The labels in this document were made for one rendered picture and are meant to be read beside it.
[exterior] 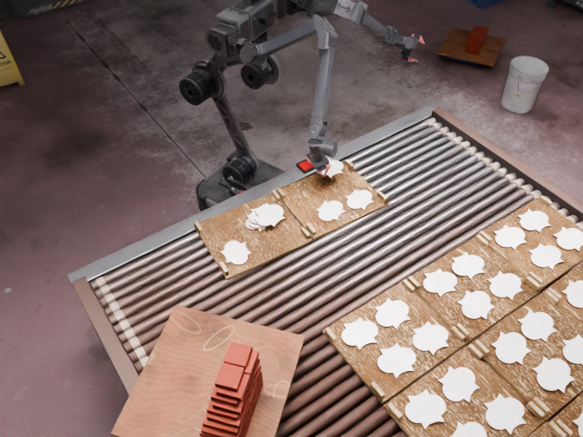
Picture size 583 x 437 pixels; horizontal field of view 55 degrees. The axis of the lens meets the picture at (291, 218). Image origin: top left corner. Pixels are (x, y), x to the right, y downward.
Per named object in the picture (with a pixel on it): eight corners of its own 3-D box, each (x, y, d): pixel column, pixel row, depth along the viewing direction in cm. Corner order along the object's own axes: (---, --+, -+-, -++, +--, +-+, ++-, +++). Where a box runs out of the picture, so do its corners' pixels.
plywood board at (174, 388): (111, 435, 175) (110, 433, 174) (176, 307, 208) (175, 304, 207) (262, 479, 166) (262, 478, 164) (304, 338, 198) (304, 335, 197)
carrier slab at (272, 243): (193, 226, 250) (193, 224, 249) (273, 194, 263) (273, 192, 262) (226, 281, 229) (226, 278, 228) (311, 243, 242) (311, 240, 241)
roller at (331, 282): (146, 388, 202) (143, 381, 199) (507, 177, 276) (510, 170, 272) (151, 398, 199) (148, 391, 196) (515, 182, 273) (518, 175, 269)
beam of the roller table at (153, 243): (70, 283, 237) (66, 274, 233) (426, 113, 316) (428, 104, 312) (77, 296, 233) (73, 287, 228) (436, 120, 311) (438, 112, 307)
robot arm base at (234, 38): (239, 49, 263) (236, 26, 255) (252, 55, 260) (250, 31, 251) (227, 58, 259) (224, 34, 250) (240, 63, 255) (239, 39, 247)
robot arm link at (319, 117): (328, 34, 238) (317, 30, 229) (340, 35, 235) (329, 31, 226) (317, 133, 249) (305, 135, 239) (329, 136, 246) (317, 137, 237)
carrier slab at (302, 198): (274, 193, 264) (274, 191, 263) (345, 163, 278) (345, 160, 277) (314, 240, 243) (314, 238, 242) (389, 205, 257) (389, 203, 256)
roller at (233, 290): (124, 347, 213) (121, 341, 210) (477, 155, 287) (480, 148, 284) (129, 356, 211) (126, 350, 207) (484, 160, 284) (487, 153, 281)
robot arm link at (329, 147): (320, 124, 246) (311, 124, 239) (343, 130, 241) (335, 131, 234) (315, 150, 250) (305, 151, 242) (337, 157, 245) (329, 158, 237)
